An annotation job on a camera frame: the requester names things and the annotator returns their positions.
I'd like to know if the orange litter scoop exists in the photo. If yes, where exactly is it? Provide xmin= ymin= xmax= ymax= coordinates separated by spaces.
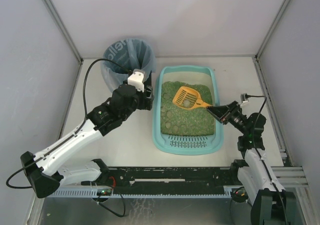
xmin=172 ymin=86 xmax=212 ymax=110

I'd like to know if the teal litter box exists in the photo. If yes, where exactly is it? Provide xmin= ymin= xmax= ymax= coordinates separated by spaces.
xmin=152 ymin=65 xmax=224 ymax=156

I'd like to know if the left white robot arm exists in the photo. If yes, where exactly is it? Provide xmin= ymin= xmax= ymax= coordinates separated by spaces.
xmin=20 ymin=84 xmax=154 ymax=199

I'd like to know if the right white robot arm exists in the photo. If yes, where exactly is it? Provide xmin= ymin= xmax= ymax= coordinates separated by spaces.
xmin=206 ymin=101 xmax=297 ymax=225

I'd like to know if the green cat litter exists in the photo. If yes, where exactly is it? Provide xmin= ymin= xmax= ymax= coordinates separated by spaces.
xmin=160 ymin=81 xmax=216 ymax=137

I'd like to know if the grey-green litter clump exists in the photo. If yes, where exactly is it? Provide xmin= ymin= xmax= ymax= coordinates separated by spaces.
xmin=182 ymin=99 xmax=191 ymax=109

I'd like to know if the black trash bin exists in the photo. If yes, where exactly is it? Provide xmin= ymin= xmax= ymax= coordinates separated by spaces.
xmin=146 ymin=72 xmax=152 ymax=87

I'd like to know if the blue plastic bin liner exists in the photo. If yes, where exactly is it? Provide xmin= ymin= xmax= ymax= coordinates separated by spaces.
xmin=100 ymin=38 xmax=157 ymax=92

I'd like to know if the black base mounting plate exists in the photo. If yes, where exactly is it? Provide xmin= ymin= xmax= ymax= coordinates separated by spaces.
xmin=91 ymin=167 xmax=242 ymax=188

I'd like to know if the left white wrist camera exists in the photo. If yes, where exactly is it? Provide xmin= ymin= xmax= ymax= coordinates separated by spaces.
xmin=127 ymin=69 xmax=146 ymax=92

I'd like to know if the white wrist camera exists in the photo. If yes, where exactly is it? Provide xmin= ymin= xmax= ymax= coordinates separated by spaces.
xmin=127 ymin=69 xmax=146 ymax=92
xmin=240 ymin=93 xmax=250 ymax=106

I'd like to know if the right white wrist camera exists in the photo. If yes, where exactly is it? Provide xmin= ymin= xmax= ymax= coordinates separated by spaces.
xmin=240 ymin=93 xmax=250 ymax=106

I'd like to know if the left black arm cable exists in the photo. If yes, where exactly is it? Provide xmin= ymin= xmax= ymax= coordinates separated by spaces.
xmin=6 ymin=58 xmax=136 ymax=189

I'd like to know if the blue slotted cable duct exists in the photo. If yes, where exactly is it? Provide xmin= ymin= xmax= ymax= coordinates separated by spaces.
xmin=49 ymin=183 xmax=239 ymax=198

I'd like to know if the right base black cable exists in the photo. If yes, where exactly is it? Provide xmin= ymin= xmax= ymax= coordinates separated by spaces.
xmin=231 ymin=186 xmax=251 ymax=203

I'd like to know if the base black cable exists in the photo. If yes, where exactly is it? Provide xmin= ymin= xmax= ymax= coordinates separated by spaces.
xmin=96 ymin=179 xmax=126 ymax=218
xmin=231 ymin=186 xmax=251 ymax=203

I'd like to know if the left base black cable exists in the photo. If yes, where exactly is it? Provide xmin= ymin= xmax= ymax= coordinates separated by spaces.
xmin=96 ymin=179 xmax=126 ymax=218

